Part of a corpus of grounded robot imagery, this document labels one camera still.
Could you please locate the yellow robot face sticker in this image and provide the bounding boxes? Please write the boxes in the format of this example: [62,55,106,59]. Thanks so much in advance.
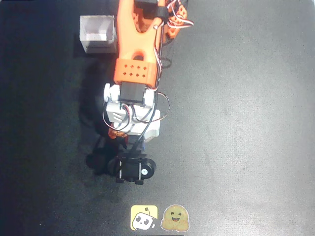
[130,205,158,231]

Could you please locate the hugging face emoji sticker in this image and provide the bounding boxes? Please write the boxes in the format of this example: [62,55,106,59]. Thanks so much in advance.
[160,204,190,232]

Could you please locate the white cardboard box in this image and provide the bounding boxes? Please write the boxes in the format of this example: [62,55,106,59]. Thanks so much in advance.
[79,15,118,55]

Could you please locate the black gripper-mounted camera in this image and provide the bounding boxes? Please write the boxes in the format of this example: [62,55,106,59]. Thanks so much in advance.
[107,136,157,185]

